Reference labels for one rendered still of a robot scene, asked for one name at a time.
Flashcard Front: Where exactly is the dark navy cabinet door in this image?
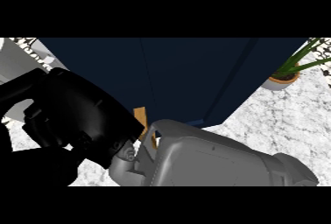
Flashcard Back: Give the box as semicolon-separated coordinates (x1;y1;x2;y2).
37;37;310;138

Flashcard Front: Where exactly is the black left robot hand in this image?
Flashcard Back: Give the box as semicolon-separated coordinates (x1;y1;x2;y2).
0;123;84;187

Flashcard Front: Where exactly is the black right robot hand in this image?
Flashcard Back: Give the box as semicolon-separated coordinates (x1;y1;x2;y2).
0;67;146;170

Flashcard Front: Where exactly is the white and terracotta plant pot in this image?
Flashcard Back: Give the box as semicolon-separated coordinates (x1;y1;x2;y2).
260;69;303;92

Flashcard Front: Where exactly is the tan wooden cabinet edge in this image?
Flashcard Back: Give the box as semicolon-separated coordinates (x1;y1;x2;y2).
131;106;159;151

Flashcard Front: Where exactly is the green leafy plant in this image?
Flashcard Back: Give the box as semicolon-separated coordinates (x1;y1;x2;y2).
275;37;331;79

